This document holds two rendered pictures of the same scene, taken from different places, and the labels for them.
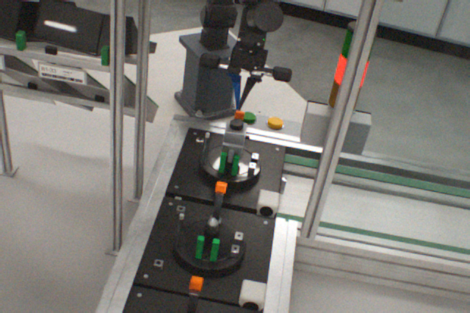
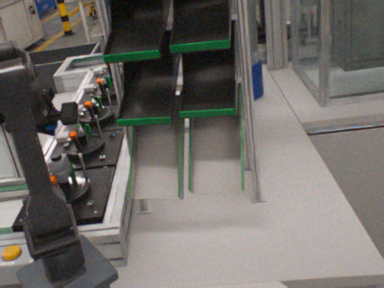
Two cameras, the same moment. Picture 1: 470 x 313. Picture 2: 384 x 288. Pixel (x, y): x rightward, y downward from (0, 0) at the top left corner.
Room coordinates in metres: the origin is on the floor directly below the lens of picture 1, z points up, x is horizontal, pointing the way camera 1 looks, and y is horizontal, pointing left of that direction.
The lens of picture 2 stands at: (2.07, 0.35, 1.62)
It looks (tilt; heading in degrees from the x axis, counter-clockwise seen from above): 23 degrees down; 185
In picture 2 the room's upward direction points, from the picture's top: 11 degrees counter-clockwise
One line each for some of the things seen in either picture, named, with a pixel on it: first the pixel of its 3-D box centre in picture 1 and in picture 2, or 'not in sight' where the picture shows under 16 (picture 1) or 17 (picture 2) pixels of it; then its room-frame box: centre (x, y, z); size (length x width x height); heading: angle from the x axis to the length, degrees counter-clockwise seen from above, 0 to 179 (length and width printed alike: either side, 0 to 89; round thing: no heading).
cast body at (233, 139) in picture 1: (234, 138); (59, 164); (1.05, 0.00, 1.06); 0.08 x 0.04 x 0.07; 177
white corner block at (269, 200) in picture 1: (267, 204); not in sight; (0.96, -0.09, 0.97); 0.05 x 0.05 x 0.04; 87
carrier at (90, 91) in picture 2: not in sight; (104, 85); (0.32, 0.04, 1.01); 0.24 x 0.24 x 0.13; 87
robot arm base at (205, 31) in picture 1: (214, 34); (62, 257); (1.46, 0.10, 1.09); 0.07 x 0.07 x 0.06; 35
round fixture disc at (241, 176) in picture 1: (230, 164); (66, 190); (1.06, 0.00, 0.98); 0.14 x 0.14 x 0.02
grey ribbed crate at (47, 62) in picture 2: not in sight; (58, 70); (-1.02, -0.50, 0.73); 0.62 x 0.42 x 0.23; 87
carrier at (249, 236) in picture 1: (211, 233); (82, 138); (0.81, 0.02, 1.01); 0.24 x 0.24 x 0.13; 87
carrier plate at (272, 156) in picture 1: (228, 170); (67, 196); (1.06, 0.00, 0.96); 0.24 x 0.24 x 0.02; 87
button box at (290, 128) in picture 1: (272, 134); (15, 263); (1.27, -0.09, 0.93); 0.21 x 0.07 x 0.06; 87
